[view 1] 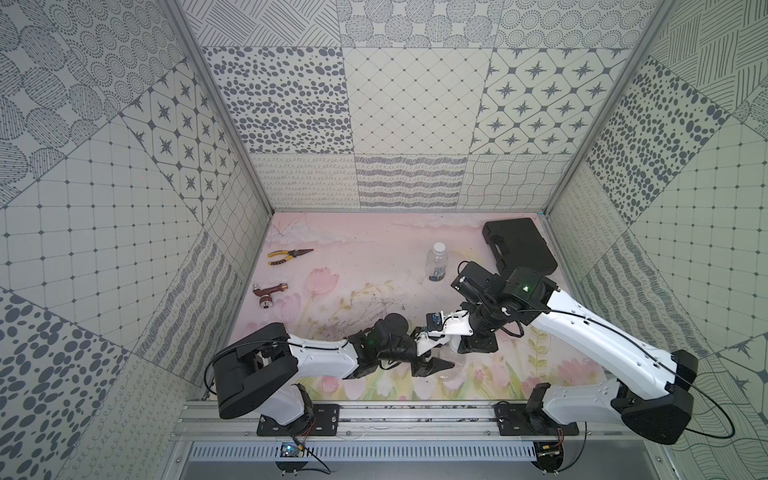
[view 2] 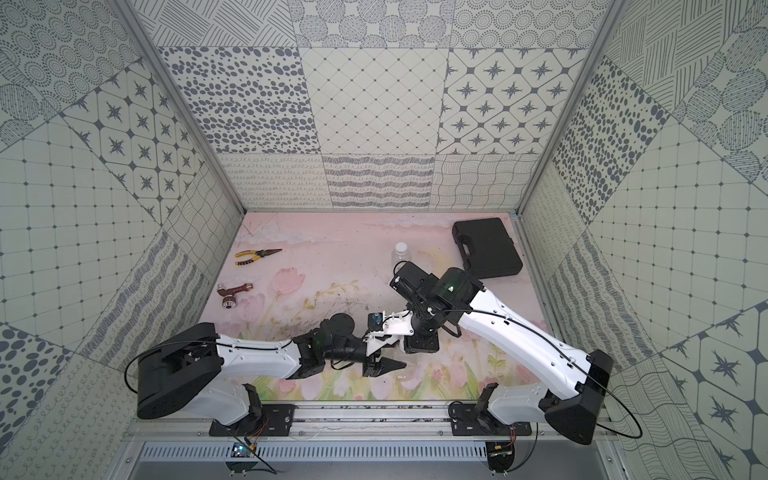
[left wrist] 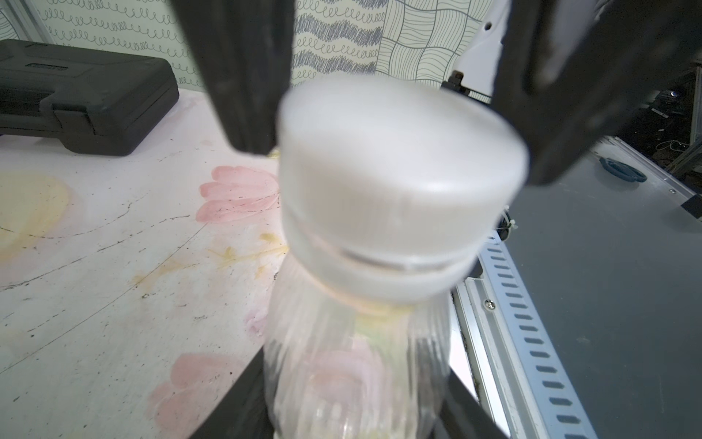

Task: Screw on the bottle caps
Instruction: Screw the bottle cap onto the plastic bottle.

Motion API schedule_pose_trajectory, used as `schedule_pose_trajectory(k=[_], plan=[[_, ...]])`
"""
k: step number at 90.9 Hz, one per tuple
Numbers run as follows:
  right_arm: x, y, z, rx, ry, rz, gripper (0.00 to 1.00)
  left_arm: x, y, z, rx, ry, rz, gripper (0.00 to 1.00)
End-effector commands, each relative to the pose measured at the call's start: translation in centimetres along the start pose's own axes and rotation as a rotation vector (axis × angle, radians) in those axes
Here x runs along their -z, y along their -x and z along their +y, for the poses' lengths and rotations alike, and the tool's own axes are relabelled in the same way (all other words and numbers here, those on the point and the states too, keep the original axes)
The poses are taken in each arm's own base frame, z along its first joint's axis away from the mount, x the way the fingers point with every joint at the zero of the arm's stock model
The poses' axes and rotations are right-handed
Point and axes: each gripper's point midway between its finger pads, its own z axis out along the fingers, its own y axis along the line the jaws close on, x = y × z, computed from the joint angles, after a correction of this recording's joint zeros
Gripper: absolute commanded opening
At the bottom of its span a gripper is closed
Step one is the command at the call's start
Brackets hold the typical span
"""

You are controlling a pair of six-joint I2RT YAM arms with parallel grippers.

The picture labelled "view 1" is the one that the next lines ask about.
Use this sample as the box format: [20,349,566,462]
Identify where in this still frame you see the black plastic tool case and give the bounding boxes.
[482,218,558,279]

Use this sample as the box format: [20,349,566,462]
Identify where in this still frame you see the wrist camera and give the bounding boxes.
[441,310,473,336]
[416,312,448,357]

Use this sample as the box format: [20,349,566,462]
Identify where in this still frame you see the short clear plastic bottle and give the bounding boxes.
[425,242,449,282]

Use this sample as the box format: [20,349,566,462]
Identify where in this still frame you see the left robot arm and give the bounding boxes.
[204,314,455,427]

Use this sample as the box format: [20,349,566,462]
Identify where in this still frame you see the yellow handled pliers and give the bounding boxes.
[267,248,313,266]

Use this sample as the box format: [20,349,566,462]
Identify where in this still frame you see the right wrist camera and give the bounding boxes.
[441,310,473,336]

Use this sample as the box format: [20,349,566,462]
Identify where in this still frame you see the right controller board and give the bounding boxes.
[532,442,564,473]

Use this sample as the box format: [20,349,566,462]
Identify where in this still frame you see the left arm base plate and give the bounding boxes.
[257,403,341,437]

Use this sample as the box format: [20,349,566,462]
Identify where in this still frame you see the white slotted cable duct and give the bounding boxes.
[188,440,535,462]

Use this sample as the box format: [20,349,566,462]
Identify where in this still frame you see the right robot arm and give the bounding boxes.
[451,262,698,445]

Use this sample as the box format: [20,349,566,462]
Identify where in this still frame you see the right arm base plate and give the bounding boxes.
[493,401,580,437]

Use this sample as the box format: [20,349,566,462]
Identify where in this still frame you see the floral pink table mat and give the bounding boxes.
[230,213,605,401]

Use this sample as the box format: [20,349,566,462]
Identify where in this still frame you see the controller board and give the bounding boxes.
[275,442,307,474]
[532,442,564,473]

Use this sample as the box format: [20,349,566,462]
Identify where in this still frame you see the aluminium mounting rail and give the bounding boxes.
[171,400,641,441]

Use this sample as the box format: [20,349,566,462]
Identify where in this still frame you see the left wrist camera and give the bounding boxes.
[416,312,448,357]

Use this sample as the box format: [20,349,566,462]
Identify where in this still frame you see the left controller board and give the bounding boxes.
[275,442,307,474]

